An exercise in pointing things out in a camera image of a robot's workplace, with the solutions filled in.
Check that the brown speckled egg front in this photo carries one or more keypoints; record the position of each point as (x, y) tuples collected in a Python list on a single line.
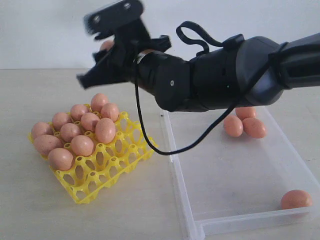
[(82, 145)]

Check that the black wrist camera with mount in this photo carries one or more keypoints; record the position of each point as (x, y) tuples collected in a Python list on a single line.
[(121, 19)]

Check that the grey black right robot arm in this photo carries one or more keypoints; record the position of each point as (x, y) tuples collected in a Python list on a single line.
[(254, 71)]

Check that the yellow plastic egg tray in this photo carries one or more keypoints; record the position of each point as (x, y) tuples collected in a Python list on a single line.
[(90, 174)]

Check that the clear plastic box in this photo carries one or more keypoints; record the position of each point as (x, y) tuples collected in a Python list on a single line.
[(228, 184)]

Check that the brown speckled egg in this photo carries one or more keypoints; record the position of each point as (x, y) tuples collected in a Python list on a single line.
[(111, 111), (82, 145), (89, 121), (70, 130)]

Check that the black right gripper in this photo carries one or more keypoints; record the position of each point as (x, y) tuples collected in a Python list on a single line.
[(117, 64)]

